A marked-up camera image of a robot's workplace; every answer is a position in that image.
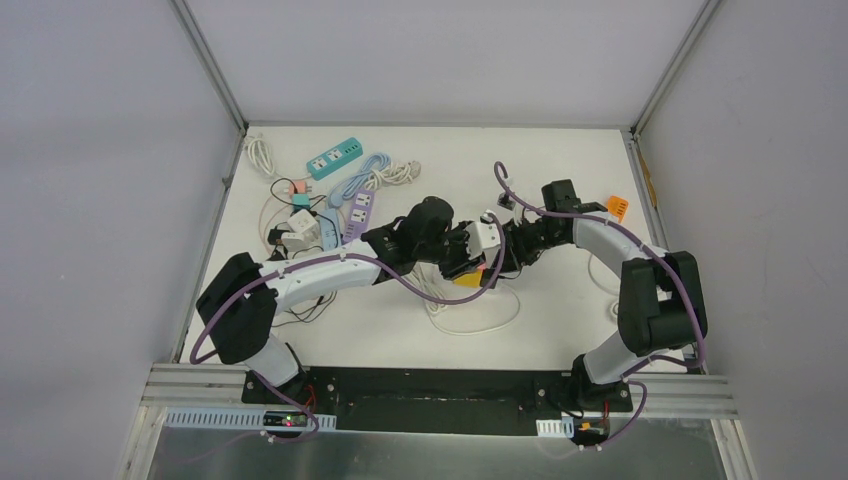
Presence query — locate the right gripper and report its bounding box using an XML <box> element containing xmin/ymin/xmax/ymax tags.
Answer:
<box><xmin>490</xmin><ymin>217</ymin><xmax>567</xmax><ymax>275</ymax></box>

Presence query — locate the teal plug adapter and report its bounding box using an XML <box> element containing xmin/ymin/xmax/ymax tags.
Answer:
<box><xmin>291</xmin><ymin>193</ymin><xmax>311</xmax><ymax>209</ymax></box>

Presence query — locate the white coiled cable centre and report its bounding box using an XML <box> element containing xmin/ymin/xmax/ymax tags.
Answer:
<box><xmin>397</xmin><ymin>264</ymin><xmax>522</xmax><ymax>337</ymax></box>

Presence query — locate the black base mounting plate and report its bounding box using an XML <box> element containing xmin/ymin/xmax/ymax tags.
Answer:
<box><xmin>280</xmin><ymin>367</ymin><xmax>633</xmax><ymax>436</ymax></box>

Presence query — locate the orange power strip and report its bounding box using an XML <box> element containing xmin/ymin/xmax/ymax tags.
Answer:
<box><xmin>606</xmin><ymin>195</ymin><xmax>629</xmax><ymax>224</ymax></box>

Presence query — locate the light blue coiled cable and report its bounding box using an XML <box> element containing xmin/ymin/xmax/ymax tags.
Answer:
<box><xmin>327</xmin><ymin>153</ymin><xmax>393</xmax><ymax>210</ymax></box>

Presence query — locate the small pink plug charger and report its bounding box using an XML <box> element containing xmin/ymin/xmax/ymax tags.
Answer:
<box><xmin>288</xmin><ymin>181</ymin><xmax>311</xmax><ymax>198</ymax></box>

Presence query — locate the white coiled cable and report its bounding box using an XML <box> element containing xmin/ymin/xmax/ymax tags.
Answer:
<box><xmin>397</xmin><ymin>264</ymin><xmax>522</xmax><ymax>337</ymax></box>
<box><xmin>245</xmin><ymin>134</ymin><xmax>278</xmax><ymax>180</ymax></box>
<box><xmin>588</xmin><ymin>254</ymin><xmax>624</xmax><ymax>319</ymax></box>

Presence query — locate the light blue power strip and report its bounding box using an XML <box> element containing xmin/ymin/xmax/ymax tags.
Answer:
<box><xmin>316</xmin><ymin>208</ymin><xmax>341</xmax><ymax>251</ymax></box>

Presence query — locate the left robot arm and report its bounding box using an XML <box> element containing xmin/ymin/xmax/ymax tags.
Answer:
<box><xmin>189</xmin><ymin>196</ymin><xmax>507</xmax><ymax>405</ymax></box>

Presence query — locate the teal power strip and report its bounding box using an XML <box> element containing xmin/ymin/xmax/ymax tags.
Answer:
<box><xmin>306</xmin><ymin>137</ymin><xmax>363</xmax><ymax>181</ymax></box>

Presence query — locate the white coiled cable left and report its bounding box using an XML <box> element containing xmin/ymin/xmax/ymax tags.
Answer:
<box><xmin>245</xmin><ymin>134</ymin><xmax>278</xmax><ymax>180</ymax></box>

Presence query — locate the white cube socket adapter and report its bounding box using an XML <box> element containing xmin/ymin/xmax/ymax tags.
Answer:
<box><xmin>286</xmin><ymin>209</ymin><xmax>320</xmax><ymax>242</ymax></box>

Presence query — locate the white cable of purple strip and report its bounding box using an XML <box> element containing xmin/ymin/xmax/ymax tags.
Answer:
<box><xmin>360</xmin><ymin>158</ymin><xmax>423</xmax><ymax>193</ymax></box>

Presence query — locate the purple power strip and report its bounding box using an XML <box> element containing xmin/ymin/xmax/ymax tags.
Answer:
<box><xmin>341</xmin><ymin>189</ymin><xmax>375</xmax><ymax>244</ymax></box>

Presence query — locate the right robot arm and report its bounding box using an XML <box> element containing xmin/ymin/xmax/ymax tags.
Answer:
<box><xmin>503</xmin><ymin>180</ymin><xmax>708</xmax><ymax>410</ymax></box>

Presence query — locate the yellow pink cube socket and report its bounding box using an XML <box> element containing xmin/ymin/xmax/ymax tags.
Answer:
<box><xmin>453</xmin><ymin>270</ymin><xmax>484</xmax><ymax>288</ymax></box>

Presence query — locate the white coiled cable right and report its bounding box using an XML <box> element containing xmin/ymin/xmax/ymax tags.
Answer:
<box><xmin>588</xmin><ymin>254</ymin><xmax>624</xmax><ymax>319</ymax></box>

